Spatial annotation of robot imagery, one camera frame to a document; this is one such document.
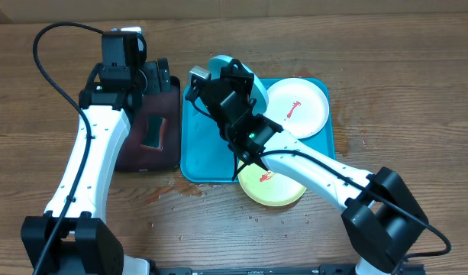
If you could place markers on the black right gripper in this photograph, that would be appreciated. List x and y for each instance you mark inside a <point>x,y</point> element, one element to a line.
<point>236,82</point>

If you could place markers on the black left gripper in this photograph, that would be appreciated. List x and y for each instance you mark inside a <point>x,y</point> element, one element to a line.
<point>153,72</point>

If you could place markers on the light blue plate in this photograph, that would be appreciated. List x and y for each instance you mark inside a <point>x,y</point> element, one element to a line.
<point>258,91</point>

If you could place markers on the green and orange sponge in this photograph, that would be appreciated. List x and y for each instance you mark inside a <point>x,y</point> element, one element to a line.
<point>156,127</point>

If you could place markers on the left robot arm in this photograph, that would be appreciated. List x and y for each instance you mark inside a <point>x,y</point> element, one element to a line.
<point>71,236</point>

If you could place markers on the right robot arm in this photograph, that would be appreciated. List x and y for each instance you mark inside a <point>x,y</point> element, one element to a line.
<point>266,127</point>

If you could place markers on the black rectangular tray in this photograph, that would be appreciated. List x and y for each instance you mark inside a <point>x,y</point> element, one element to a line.
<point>134,155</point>

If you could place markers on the white plate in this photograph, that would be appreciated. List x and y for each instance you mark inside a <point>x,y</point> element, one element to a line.
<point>298,105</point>

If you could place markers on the yellow green plate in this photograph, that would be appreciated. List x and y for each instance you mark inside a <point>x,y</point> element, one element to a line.
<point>269,188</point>

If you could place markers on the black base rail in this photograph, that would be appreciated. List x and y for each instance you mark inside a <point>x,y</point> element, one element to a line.
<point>324,269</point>

